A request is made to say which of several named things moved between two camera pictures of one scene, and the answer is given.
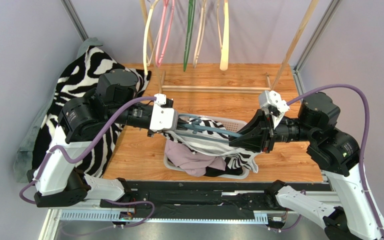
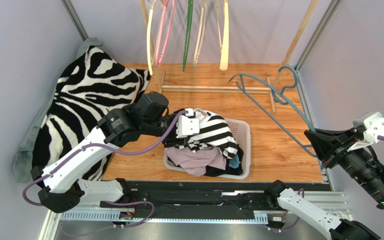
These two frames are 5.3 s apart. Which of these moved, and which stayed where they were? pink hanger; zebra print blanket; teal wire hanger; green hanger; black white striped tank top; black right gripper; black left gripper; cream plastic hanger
Moved: teal wire hanger; black white striped tank top; black right gripper; cream plastic hanger; black left gripper
Stayed: green hanger; zebra print blanket; pink hanger
